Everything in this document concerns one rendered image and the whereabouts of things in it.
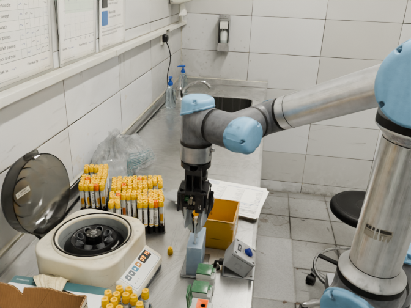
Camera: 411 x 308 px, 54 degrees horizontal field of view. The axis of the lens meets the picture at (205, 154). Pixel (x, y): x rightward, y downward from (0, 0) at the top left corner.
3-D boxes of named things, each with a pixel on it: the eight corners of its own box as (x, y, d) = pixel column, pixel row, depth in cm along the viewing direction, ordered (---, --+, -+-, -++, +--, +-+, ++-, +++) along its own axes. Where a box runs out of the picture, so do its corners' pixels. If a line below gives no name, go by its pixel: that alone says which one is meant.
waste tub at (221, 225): (232, 252, 120) (234, 223, 116) (188, 245, 122) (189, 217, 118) (238, 227, 132) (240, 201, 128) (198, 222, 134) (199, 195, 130)
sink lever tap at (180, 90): (209, 102, 268) (210, 82, 262) (175, 99, 271) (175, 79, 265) (213, 95, 283) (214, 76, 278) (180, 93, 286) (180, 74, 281)
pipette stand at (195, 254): (205, 280, 108) (207, 249, 104) (180, 277, 109) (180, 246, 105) (210, 256, 117) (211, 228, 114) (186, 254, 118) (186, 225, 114)
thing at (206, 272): (213, 296, 103) (214, 275, 100) (194, 293, 103) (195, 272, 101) (215, 285, 106) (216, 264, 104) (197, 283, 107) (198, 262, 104)
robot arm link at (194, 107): (200, 104, 83) (172, 95, 88) (199, 153, 88) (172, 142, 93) (225, 97, 89) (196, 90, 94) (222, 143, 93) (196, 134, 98)
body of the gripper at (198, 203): (175, 213, 95) (175, 167, 91) (181, 196, 103) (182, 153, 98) (207, 216, 95) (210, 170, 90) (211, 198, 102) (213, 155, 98)
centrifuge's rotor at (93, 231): (105, 278, 100) (103, 255, 97) (52, 264, 104) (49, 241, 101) (134, 243, 113) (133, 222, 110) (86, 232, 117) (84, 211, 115)
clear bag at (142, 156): (129, 176, 163) (128, 145, 158) (101, 165, 172) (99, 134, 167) (163, 161, 178) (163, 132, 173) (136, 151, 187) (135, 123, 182)
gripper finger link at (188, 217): (178, 242, 100) (180, 209, 97) (183, 228, 106) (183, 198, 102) (191, 243, 100) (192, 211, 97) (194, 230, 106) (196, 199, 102)
